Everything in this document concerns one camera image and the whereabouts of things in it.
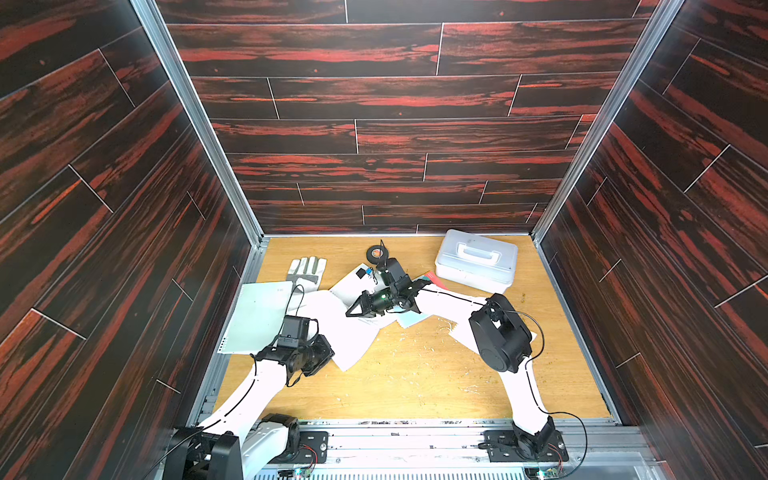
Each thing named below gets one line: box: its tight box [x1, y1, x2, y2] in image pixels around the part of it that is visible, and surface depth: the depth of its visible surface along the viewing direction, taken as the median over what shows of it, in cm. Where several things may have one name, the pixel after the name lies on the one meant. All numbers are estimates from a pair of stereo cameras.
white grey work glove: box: [286, 256, 327, 293], surface depth 110 cm
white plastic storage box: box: [435, 229, 518, 294], surface depth 101 cm
